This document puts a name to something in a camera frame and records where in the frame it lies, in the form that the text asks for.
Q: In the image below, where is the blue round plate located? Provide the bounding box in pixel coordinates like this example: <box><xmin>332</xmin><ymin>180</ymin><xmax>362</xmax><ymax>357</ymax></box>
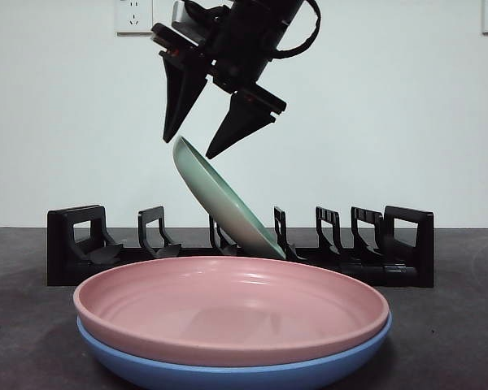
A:
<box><xmin>76</xmin><ymin>311</ymin><xmax>394</xmax><ymax>390</ymax></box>

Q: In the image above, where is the pink round plate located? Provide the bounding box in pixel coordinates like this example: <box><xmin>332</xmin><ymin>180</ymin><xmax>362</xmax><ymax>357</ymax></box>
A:
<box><xmin>72</xmin><ymin>255</ymin><xmax>392</xmax><ymax>367</ymax></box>

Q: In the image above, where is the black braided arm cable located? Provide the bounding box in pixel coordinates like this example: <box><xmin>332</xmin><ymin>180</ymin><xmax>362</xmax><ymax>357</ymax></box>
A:
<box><xmin>268</xmin><ymin>0</ymin><xmax>323</xmax><ymax>61</ymax></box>

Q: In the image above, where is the right wrist grey camera box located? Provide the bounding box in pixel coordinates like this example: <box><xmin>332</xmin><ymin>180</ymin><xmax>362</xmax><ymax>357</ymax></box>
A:
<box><xmin>172</xmin><ymin>0</ymin><xmax>200</xmax><ymax>44</ymax></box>

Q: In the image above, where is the black plastic dish rack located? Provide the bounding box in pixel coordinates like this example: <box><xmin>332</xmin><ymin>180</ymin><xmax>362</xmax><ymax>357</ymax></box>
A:
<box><xmin>46</xmin><ymin>205</ymin><xmax>435</xmax><ymax>289</ymax></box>

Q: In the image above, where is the light green round plate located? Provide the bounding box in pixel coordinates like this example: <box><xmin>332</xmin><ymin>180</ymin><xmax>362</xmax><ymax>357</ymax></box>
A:
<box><xmin>172</xmin><ymin>135</ymin><xmax>287</xmax><ymax>262</ymax></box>

